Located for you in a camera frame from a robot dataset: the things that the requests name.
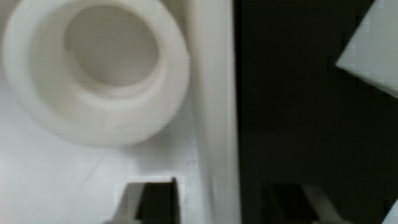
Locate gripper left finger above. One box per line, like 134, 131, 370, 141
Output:
114, 177, 182, 224

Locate white leg centre right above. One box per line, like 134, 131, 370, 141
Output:
336, 0, 398, 99

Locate white square tabletop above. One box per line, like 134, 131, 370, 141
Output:
0, 0, 242, 224

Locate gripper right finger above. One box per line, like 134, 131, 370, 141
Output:
264, 183, 345, 224

